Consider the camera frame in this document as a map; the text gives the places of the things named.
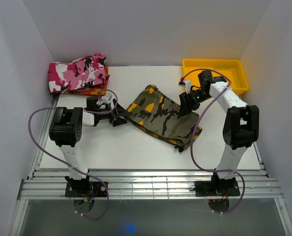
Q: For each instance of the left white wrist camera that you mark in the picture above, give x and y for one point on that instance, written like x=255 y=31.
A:
x=107 y=98

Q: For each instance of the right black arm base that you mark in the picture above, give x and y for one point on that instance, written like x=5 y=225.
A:
x=217 y=196

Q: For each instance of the yellow plastic tray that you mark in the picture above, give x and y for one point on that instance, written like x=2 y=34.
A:
x=231 y=68

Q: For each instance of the pink camouflage folded trousers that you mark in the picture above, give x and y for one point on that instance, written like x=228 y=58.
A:
x=69 y=76

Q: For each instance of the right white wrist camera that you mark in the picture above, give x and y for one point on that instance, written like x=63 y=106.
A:
x=186 y=84

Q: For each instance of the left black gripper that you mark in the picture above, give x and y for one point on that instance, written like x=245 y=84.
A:
x=117 y=121

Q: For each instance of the olive yellow camouflage trousers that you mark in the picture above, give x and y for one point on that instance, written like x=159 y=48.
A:
x=157 y=115

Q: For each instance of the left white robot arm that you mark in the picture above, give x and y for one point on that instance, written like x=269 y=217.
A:
x=66 y=131

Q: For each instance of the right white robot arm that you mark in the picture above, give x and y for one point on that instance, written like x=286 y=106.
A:
x=240 y=131

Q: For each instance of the aluminium rail frame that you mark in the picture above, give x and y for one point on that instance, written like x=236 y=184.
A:
x=137 y=166

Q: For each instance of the orange camouflage folded trousers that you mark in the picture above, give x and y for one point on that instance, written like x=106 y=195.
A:
x=93 y=82

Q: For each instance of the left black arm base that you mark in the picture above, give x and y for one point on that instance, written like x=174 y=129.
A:
x=84 y=192

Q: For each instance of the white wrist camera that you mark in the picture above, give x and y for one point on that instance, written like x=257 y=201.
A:
x=107 y=98
x=186 y=84

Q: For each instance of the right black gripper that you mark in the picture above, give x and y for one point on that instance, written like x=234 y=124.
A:
x=186 y=105

